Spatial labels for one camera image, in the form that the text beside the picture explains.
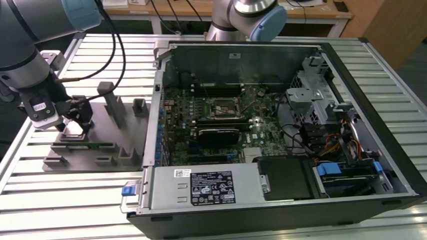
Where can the silver chipset heatsink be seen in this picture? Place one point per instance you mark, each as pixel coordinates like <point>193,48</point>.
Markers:
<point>253,153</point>

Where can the green RAM stick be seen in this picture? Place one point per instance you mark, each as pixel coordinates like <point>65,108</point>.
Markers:
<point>97,145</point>

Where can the black graphics card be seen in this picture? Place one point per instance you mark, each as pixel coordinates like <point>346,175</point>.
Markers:
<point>216,137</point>

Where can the silver power supply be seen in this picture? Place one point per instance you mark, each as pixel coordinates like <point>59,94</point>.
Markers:
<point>167,185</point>

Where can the round coin battery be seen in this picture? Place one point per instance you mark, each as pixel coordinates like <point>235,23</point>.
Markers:
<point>261,91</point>

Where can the grey parts rack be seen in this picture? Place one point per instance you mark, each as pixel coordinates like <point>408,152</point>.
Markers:
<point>107,155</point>

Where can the wooden desk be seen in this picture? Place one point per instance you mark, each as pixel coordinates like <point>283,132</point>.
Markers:
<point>309,12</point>

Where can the metal drive cage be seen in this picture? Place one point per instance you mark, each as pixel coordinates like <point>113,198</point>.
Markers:
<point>309,100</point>

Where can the CPU socket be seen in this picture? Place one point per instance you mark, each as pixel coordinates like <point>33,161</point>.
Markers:
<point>224,105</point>

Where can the hard disk in blue carrier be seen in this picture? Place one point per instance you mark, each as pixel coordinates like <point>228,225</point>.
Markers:
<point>328,168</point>

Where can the blue case latch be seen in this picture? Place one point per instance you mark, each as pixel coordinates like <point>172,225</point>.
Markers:
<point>128,190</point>

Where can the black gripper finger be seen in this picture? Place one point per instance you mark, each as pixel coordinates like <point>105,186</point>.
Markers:
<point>84,115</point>
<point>60,125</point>

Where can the green motherboard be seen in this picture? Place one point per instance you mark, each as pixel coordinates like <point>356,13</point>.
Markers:
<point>267,142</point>

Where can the black phone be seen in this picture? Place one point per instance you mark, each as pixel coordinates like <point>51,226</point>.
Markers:
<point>342,6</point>

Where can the black open PC case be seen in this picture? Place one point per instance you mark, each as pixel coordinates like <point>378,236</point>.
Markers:
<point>233,222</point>

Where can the wooden cabinet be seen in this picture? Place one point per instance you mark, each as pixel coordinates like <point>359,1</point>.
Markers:
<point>394,25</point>

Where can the black expansion slot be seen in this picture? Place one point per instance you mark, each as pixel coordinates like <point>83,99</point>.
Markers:
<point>207,159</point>

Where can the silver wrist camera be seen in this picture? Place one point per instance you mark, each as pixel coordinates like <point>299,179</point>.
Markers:
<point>43,115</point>

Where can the silver CPU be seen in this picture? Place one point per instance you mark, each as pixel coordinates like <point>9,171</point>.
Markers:
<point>73,135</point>

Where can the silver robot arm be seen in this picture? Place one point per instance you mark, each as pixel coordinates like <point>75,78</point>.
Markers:
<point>20,37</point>

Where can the white box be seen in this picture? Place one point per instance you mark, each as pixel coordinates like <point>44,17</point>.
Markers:
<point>115,2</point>
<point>137,2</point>

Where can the blue plastic clip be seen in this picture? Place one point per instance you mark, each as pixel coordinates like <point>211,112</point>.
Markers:
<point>378,167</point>

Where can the thin locking lever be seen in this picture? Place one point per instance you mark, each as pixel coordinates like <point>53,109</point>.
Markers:
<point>208,93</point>
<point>251,103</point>

